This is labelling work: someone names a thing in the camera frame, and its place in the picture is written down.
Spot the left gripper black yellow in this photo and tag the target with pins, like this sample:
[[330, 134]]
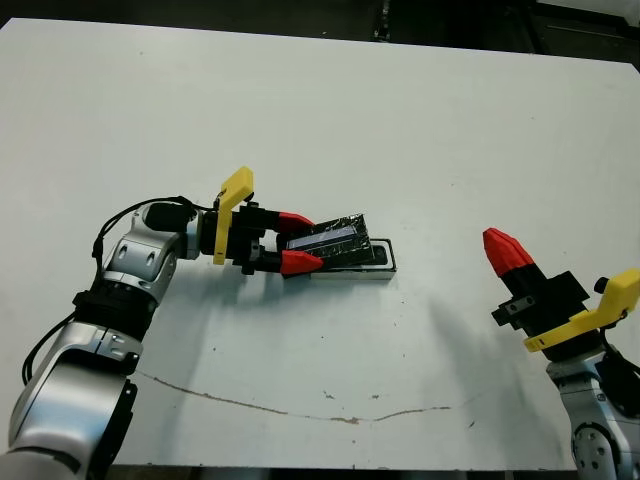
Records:
[[235, 235]]

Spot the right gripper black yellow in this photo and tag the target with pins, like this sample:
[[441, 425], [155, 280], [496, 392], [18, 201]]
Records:
[[555, 315]]

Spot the black foil-wrapped bar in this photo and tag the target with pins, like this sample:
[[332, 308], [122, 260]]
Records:
[[340, 240]]

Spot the box base white insert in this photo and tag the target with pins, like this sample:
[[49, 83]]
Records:
[[350, 275]]

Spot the black chair base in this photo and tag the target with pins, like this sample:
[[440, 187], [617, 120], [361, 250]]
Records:
[[382, 22]]

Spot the dark background furniture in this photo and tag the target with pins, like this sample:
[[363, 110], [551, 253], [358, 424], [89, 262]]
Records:
[[585, 32]]

